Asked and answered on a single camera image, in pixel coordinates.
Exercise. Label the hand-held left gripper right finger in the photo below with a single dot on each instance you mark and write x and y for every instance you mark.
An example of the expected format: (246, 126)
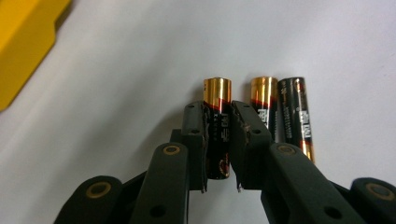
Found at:
(280, 180)

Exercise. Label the black and copper battery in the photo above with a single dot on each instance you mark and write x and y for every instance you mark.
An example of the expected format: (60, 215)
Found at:
(294, 109)
(264, 90)
(218, 90)

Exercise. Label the white board sheet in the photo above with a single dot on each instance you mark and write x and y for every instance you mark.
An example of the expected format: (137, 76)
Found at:
(124, 77)

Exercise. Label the yellow organizer cabinet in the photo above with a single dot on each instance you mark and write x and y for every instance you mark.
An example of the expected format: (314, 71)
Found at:
(21, 46)

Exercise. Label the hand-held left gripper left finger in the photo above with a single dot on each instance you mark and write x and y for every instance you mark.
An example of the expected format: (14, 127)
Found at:
(165, 186)

